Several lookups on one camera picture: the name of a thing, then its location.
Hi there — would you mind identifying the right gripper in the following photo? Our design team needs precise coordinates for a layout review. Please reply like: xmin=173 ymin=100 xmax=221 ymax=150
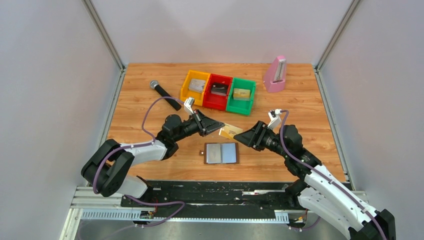
xmin=233 ymin=121 xmax=289 ymax=159

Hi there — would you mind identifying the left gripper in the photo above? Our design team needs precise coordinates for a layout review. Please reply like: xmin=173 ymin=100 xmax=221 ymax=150
xmin=173 ymin=109 xmax=225 ymax=143

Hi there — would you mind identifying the gold VIP card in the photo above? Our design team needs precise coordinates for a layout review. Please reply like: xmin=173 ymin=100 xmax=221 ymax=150
xmin=218 ymin=123 xmax=244 ymax=139

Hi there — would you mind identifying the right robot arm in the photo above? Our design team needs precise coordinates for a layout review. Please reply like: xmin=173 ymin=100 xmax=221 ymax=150
xmin=234 ymin=121 xmax=396 ymax=240

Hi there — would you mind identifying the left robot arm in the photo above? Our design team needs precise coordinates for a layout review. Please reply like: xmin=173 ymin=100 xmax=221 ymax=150
xmin=81 ymin=109 xmax=225 ymax=207

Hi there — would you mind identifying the black card in red bin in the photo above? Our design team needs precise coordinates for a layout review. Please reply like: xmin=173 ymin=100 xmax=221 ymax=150
xmin=210 ymin=82 xmax=229 ymax=97

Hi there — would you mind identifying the silver card in yellow bin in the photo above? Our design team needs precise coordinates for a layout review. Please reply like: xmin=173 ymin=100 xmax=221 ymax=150
xmin=188 ymin=78 xmax=206 ymax=94

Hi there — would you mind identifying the gold card in green bin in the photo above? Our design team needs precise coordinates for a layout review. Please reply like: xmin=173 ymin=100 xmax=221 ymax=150
xmin=232 ymin=88 xmax=251 ymax=101

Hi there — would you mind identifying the red plastic bin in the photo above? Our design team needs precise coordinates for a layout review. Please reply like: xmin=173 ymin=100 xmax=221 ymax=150
xmin=203 ymin=73 xmax=233 ymax=111

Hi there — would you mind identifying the yellow plastic bin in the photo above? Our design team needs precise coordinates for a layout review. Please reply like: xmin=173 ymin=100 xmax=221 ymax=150
xmin=180 ymin=70 xmax=211 ymax=107

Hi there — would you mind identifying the green plastic bin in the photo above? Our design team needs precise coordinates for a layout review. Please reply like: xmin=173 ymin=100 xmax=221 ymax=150
xmin=225 ymin=77 xmax=256 ymax=116

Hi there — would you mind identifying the pink metronome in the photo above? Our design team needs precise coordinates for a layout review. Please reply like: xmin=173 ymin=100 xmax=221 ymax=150
xmin=262 ymin=55 xmax=287 ymax=93

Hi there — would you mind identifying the black microphone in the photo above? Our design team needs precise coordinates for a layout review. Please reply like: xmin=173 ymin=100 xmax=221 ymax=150
xmin=149 ymin=80 xmax=182 ymax=111

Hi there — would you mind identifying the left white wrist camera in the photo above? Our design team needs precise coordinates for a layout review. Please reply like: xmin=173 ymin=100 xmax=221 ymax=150
xmin=183 ymin=97 xmax=195 ymax=116

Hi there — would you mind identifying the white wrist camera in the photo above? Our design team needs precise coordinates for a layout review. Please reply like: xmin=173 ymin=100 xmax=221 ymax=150
xmin=267 ymin=108 xmax=283 ymax=130
xmin=183 ymin=97 xmax=195 ymax=116

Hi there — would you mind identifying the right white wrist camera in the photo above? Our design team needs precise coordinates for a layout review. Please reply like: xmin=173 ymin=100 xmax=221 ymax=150
xmin=267 ymin=108 xmax=283 ymax=130

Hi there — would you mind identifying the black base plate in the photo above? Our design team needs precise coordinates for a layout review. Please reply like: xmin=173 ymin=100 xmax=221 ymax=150
xmin=140 ymin=180 xmax=313 ymax=221

